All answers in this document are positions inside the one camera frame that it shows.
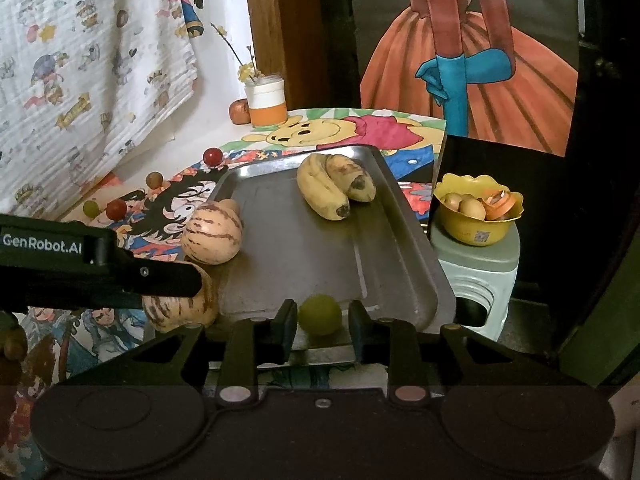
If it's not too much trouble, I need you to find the metal tray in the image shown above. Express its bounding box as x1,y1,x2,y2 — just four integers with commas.
206,144,457,352

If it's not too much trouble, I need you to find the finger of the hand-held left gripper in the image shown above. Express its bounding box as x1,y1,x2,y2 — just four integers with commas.
107,248,203,298

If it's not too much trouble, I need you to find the brown wooden door frame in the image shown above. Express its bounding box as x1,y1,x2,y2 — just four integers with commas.
242,0,332,112

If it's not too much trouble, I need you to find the yellow banana with green tip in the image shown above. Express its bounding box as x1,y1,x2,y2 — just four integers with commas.
297,152,351,222

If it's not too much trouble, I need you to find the striped yellow pepino melon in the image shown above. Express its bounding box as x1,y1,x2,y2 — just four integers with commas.
181,203,245,266
141,265,220,334

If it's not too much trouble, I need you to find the yellow scalloped plastic bowl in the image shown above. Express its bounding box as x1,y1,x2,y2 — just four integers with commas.
432,173,525,247

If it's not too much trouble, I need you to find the white cartoon printed blanket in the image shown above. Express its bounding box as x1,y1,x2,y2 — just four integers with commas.
0,0,199,217

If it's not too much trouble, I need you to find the girl in orange dress poster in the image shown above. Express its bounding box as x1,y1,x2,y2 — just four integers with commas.
359,0,581,157

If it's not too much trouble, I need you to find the small red-brown apple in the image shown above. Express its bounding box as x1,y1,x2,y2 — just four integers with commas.
229,99,253,125

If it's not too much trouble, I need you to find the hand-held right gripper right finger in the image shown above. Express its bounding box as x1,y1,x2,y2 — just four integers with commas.
348,299,522,405

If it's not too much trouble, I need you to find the person's left hand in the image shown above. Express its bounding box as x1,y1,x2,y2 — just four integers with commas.
0,310,30,364

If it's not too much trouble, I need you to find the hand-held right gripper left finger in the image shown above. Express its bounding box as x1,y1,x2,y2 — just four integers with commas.
120,299,299,406

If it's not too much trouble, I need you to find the pale green plastic stool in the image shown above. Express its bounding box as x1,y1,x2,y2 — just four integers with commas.
425,220,521,342

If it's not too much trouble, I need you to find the white and orange jar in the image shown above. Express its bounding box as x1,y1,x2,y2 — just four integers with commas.
244,74,289,129

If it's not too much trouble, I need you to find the yellow flower twig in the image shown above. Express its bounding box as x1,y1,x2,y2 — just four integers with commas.
210,22,267,86

